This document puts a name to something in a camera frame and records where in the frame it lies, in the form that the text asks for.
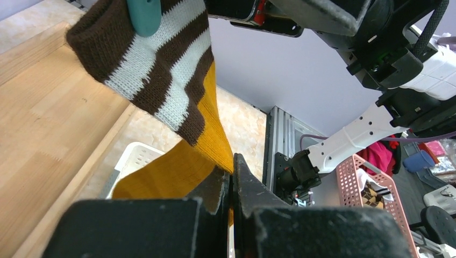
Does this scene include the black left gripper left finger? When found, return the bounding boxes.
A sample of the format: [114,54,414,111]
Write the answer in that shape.
[42,169,230,257]

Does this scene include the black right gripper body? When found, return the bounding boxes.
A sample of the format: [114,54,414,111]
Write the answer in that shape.
[206,1,442,89]

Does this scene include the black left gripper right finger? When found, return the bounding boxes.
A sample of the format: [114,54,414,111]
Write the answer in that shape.
[233,154,412,257]

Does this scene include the mustard yellow sock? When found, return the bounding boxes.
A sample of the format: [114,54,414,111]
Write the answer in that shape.
[66,0,235,227]

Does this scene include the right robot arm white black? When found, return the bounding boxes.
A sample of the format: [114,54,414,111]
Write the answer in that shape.
[206,1,455,204]

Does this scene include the white plastic basket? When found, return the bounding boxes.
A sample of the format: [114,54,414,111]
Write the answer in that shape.
[98,142,164,199]

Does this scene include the pink perforated basket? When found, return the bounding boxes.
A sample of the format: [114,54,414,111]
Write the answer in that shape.
[336,154,419,258]

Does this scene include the teal plastic clothes clip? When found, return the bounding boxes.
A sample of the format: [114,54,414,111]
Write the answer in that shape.
[126,0,161,37]

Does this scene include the aluminium rail frame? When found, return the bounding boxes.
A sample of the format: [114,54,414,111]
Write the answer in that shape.
[262,106,322,191]

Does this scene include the wooden hanger stand frame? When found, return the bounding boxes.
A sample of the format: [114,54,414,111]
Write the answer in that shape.
[1,22,135,257]

